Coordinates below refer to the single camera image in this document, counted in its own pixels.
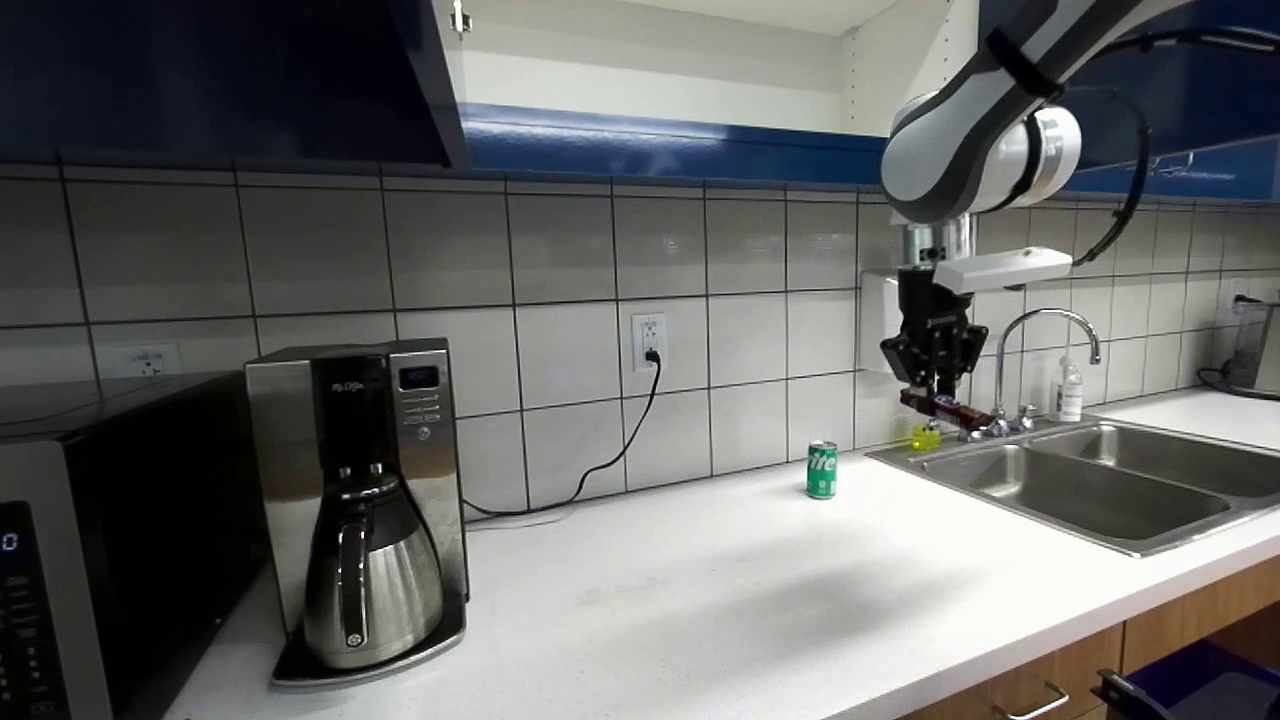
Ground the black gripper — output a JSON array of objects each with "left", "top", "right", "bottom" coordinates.
[{"left": 876, "top": 264, "right": 990, "bottom": 410}]

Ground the wooden lower cabinet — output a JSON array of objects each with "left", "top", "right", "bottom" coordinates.
[{"left": 898, "top": 556, "right": 1280, "bottom": 720}]

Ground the blue cabinet door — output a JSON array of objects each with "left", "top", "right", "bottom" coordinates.
[
  {"left": 0, "top": 0, "right": 472, "bottom": 175},
  {"left": 976, "top": 0, "right": 1280, "bottom": 209}
]

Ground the yellow dish soap bottle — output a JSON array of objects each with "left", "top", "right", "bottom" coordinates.
[{"left": 902, "top": 412, "right": 948, "bottom": 455}]

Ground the chrome kitchen faucet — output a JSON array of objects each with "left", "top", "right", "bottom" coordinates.
[{"left": 961, "top": 305, "right": 1109, "bottom": 444}]

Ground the small white pump bottle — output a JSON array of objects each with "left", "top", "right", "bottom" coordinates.
[{"left": 1052, "top": 350, "right": 1090, "bottom": 428}]

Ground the green soda can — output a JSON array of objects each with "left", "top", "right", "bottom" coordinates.
[{"left": 805, "top": 437, "right": 844, "bottom": 503}]

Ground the stainless steel double sink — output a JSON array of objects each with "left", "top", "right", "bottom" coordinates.
[{"left": 871, "top": 417, "right": 1280, "bottom": 561}]

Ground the black countertop appliance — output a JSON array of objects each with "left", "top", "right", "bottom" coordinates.
[{"left": 1195, "top": 291, "right": 1280, "bottom": 404}]

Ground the dark blue bin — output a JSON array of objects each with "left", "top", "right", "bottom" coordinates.
[{"left": 1090, "top": 638, "right": 1280, "bottom": 720}]

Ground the stainless steel coffee maker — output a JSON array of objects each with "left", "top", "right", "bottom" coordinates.
[{"left": 238, "top": 336, "right": 472, "bottom": 691}]

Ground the stainless steel coffee carafe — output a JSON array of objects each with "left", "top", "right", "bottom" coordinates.
[{"left": 295, "top": 464, "right": 452, "bottom": 675}]

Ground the black and silver microwave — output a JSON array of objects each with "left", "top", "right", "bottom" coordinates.
[{"left": 0, "top": 373, "right": 272, "bottom": 720}]

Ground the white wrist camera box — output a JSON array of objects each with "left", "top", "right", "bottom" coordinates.
[{"left": 928, "top": 244, "right": 1080, "bottom": 301}]

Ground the white wall outlet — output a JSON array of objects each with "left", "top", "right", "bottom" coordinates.
[
  {"left": 124, "top": 342, "right": 179, "bottom": 384},
  {"left": 628, "top": 312, "right": 677, "bottom": 373}
]

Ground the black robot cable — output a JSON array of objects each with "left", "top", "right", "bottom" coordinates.
[{"left": 1067, "top": 22, "right": 1280, "bottom": 272}]

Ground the metal drawer handle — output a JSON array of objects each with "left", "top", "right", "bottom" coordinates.
[{"left": 990, "top": 680, "right": 1076, "bottom": 720}]

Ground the black power cord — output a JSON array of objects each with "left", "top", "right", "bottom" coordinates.
[{"left": 459, "top": 350, "right": 668, "bottom": 523}]

